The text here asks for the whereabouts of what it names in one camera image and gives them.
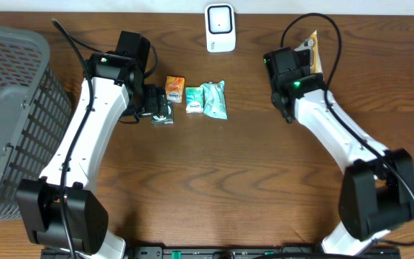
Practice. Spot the white barcode scanner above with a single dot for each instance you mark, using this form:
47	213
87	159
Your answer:
220	28

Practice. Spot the grey plastic shopping basket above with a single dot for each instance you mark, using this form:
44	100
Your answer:
34	112

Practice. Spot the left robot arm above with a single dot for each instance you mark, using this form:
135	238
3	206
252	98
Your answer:
60	209

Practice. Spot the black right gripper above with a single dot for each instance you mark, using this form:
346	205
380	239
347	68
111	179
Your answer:
320	75

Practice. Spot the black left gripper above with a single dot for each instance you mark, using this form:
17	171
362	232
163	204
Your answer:
160	106

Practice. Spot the green tissue pack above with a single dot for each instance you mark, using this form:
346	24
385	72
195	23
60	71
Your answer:
194	100

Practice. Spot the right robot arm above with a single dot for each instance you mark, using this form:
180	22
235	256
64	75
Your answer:
377	192

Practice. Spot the mint green pouch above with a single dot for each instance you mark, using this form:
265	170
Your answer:
214	100

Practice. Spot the cream snack bag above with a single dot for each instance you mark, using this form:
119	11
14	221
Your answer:
315	54

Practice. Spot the orange tissue pack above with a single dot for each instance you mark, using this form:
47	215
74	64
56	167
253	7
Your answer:
174	87

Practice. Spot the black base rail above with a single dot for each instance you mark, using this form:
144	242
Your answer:
287	251

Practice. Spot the dark green round-logo packet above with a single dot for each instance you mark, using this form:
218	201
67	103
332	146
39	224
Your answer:
163	119

